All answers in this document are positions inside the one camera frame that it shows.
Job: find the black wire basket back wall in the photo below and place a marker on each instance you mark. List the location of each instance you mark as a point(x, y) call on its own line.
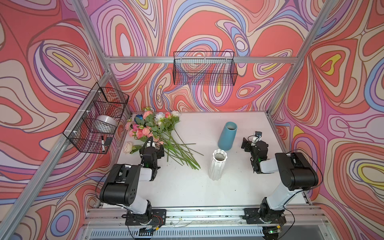
point(204, 68)

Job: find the black wire basket left wall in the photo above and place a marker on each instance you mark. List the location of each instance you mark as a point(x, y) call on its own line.
point(100, 114)

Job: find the silver tape roll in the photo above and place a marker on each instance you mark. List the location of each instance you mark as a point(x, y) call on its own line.
point(105, 124)

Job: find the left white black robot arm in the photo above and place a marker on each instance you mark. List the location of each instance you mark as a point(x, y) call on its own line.
point(122, 185)

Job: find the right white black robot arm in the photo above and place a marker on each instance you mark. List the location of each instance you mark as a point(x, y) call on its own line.
point(296, 175)

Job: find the pile of artificial flowers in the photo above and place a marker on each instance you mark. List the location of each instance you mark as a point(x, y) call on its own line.
point(162, 128)

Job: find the black marker pen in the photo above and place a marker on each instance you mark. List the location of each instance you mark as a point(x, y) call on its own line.
point(103, 144)

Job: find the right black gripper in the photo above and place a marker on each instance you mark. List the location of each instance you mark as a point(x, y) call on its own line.
point(248, 144)

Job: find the teal ceramic vase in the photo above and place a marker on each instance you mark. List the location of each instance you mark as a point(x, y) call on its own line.
point(227, 136)

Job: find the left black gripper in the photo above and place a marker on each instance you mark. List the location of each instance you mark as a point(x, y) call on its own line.
point(159, 153)

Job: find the blue artificial rose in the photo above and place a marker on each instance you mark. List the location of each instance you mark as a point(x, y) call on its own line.
point(138, 118)

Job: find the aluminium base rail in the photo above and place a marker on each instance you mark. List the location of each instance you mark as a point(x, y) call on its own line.
point(210, 223)

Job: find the white ribbed vase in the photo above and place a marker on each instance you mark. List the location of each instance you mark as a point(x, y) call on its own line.
point(217, 164)

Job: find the black wire basket wall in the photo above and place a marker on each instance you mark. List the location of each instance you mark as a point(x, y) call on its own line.
point(204, 68)
point(100, 114)

